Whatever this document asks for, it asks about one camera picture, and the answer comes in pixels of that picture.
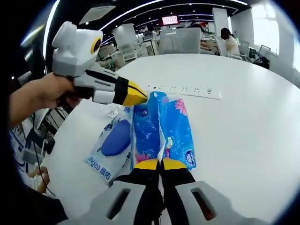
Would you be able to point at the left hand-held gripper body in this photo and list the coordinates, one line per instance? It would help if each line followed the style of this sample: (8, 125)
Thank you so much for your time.
(75, 51)

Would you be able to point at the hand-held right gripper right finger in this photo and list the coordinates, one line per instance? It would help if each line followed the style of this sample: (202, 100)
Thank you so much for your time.
(187, 201)

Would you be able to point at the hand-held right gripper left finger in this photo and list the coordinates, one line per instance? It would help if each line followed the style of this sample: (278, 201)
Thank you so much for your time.
(131, 199)

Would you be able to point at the wet wipes pack blue lid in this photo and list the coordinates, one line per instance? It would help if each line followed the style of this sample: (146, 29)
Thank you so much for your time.
(112, 145)

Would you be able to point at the blue tissue pack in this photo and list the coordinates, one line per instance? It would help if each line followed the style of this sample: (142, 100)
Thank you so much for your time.
(173, 126)

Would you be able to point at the person's left hand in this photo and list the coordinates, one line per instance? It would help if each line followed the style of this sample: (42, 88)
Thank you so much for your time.
(49, 91)

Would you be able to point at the ceiling air vent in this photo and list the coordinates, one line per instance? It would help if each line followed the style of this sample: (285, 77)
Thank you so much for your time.
(97, 14)

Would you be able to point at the curved ceiling light strip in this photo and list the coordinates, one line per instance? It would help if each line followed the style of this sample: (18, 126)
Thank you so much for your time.
(131, 11)

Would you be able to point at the white mesh office chair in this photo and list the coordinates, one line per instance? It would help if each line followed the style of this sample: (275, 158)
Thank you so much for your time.
(180, 42)

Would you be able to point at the white table power strip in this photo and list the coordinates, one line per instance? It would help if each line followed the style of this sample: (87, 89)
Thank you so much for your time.
(197, 91)

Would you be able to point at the person's dark clothing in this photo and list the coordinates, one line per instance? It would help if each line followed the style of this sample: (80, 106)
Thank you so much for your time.
(42, 208)

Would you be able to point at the bright window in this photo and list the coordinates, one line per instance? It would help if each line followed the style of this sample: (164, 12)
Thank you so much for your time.
(264, 28)

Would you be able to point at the red wall screen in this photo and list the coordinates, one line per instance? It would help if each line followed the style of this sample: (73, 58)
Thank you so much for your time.
(170, 20)

